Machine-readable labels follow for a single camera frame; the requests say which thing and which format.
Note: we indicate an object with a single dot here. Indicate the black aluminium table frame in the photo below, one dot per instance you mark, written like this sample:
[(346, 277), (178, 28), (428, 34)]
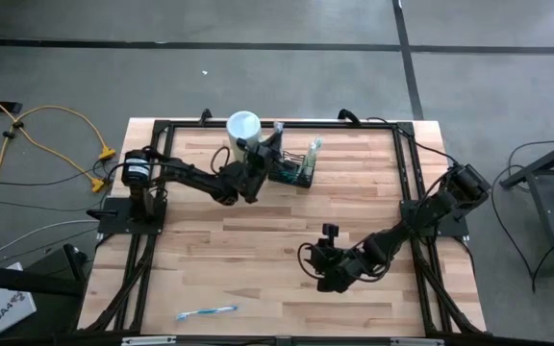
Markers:
[(306, 126)]

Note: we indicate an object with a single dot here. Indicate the silver bracket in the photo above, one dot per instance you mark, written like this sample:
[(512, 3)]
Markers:
[(416, 342), (147, 341)]

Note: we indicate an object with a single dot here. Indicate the green disinfecting wipes canister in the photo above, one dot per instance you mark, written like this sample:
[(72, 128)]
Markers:
[(243, 127)]

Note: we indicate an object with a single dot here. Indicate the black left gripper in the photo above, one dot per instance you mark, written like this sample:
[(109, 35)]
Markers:
[(253, 168)]

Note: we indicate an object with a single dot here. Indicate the black floor stand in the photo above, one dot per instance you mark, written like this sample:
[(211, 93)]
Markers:
[(17, 281)]

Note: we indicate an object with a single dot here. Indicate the blue mouthwash bottle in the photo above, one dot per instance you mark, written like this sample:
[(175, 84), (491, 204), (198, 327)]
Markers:
[(285, 168), (295, 169)]

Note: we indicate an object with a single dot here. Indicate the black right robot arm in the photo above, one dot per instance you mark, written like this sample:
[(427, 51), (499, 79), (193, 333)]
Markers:
[(426, 211)]

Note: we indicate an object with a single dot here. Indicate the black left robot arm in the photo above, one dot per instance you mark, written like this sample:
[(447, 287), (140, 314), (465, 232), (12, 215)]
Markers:
[(190, 175)]

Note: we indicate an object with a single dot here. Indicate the blue toothbrush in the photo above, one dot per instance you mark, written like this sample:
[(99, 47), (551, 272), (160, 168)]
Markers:
[(207, 312)]

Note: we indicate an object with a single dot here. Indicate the green toothbrush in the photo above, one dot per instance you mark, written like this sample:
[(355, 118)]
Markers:
[(309, 165), (319, 144), (312, 154)]

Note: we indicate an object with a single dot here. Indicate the black side table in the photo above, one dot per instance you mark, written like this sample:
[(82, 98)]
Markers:
[(541, 163)]

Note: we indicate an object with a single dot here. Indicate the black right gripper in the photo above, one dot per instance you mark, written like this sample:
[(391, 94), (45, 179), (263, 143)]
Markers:
[(334, 262)]

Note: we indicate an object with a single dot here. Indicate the clear plastic bag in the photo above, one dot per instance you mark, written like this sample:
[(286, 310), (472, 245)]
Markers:
[(278, 127)]

